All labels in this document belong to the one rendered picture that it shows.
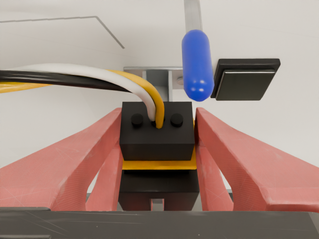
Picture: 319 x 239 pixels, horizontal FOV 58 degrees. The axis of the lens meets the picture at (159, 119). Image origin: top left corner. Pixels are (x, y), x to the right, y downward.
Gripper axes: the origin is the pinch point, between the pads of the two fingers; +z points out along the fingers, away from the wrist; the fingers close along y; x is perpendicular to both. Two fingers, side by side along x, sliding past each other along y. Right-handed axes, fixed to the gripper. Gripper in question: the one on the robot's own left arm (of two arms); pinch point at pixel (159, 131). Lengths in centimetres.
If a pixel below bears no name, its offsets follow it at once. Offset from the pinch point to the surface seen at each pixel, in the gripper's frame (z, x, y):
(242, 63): 7.4, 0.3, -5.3
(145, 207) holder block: 0.7, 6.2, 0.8
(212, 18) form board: 6.4, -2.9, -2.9
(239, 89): 7.8, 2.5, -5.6
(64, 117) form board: 11.1, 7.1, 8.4
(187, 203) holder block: 0.2, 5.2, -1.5
